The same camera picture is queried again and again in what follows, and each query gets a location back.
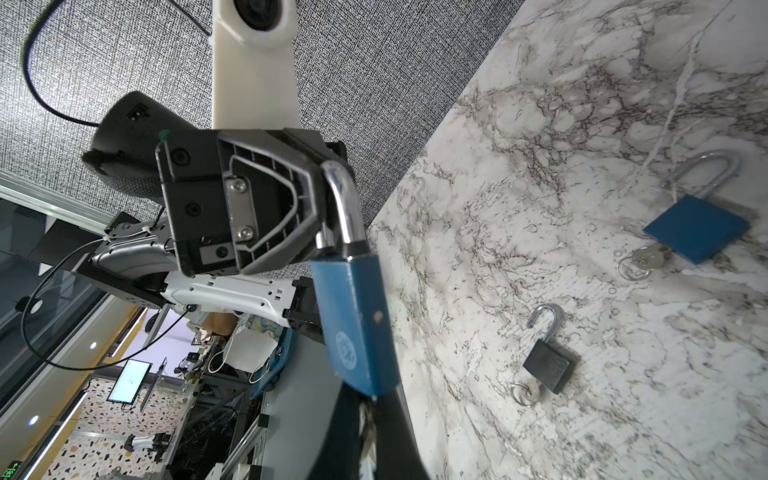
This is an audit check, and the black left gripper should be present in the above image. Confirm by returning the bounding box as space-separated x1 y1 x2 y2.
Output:
156 130 348 276

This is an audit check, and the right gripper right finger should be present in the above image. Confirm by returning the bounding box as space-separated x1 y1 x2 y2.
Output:
373 386 429 480

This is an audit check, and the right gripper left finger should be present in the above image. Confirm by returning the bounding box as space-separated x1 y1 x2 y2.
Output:
307 384 366 480

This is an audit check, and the blue padlock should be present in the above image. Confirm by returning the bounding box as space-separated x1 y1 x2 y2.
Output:
310 160 401 398
617 150 750 282

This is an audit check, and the small black padlock top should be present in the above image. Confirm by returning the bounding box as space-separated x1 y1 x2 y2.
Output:
511 303 577 407

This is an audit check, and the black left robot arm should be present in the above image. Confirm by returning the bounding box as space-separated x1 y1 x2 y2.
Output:
74 92 347 339

